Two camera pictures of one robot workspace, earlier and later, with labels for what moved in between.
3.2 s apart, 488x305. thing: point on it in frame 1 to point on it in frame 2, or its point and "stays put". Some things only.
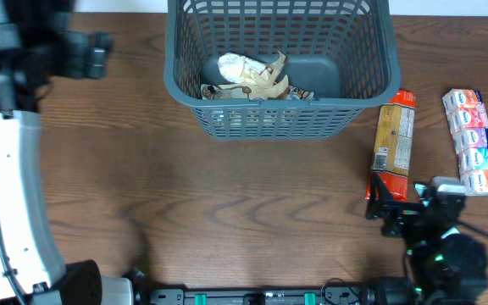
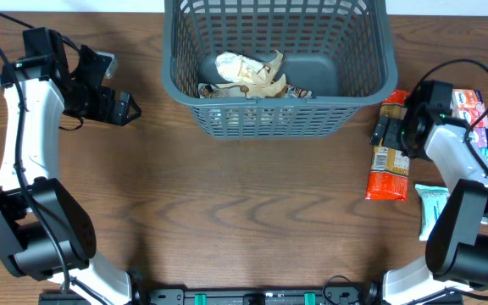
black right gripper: [402, 212] to [390, 136]
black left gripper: [69, 48] to [102, 111]
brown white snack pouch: [235, 68] stays put
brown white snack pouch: [296, 93] stays put
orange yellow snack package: [393, 144] stays put
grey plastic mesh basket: [344, 52] stays put
